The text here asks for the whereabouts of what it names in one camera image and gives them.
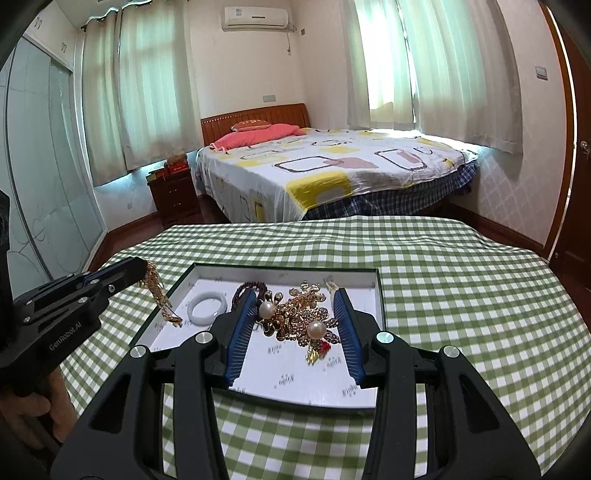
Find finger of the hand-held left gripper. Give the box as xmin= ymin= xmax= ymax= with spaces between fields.
xmin=81 ymin=273 xmax=145 ymax=308
xmin=69 ymin=257 xmax=148 ymax=287

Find pale jade bangle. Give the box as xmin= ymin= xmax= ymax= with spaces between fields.
xmin=187 ymin=293 xmax=228 ymax=326

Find patterned white bed sheet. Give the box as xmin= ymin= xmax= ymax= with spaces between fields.
xmin=196 ymin=128 xmax=478 ymax=222

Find red cord gold charm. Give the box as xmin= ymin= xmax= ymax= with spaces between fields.
xmin=307 ymin=339 xmax=333 ymax=365

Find green cardboard tray box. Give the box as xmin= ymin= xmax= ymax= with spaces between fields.
xmin=131 ymin=263 xmax=384 ymax=411

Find gold pearl flower brooch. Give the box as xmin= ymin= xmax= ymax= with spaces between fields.
xmin=256 ymin=281 xmax=342 ymax=365

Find gold chain necklace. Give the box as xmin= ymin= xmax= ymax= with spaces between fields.
xmin=139 ymin=261 xmax=183 ymax=328

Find wooden bed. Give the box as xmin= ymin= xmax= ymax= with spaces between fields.
xmin=196 ymin=102 xmax=478 ymax=225

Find brown bead bracelet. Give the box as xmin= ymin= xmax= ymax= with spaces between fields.
xmin=231 ymin=282 xmax=273 ymax=319

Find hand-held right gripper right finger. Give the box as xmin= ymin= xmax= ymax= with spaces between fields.
xmin=331 ymin=287 xmax=541 ymax=480

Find dark wooden nightstand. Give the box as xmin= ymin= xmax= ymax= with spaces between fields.
xmin=147 ymin=168 xmax=200 ymax=225

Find white sheer curtain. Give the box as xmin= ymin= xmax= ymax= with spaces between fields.
xmin=117 ymin=4 xmax=205 ymax=162
xmin=397 ymin=0 xmax=525 ymax=154
xmin=83 ymin=7 xmax=124 ymax=185
xmin=344 ymin=0 xmax=415 ymax=128

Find pink pillow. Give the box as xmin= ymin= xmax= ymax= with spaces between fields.
xmin=210 ymin=124 xmax=305 ymax=151

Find glass door wardrobe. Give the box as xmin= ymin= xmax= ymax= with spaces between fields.
xmin=0 ymin=18 xmax=108 ymax=296

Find white air conditioner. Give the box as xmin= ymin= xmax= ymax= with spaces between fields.
xmin=222 ymin=6 xmax=296 ymax=32

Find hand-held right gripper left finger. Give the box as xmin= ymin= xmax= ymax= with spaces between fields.
xmin=52 ymin=288 xmax=259 ymax=480

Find blue plaid bed skirt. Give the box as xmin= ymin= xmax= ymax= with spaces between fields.
xmin=305 ymin=164 xmax=476 ymax=220

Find brown wooden door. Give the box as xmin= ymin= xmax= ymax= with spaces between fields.
xmin=540 ymin=0 xmax=591 ymax=287

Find person's left hand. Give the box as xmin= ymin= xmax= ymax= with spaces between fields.
xmin=0 ymin=370 xmax=75 ymax=445

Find green checkered tablecloth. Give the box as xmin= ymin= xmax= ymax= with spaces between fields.
xmin=60 ymin=215 xmax=591 ymax=480

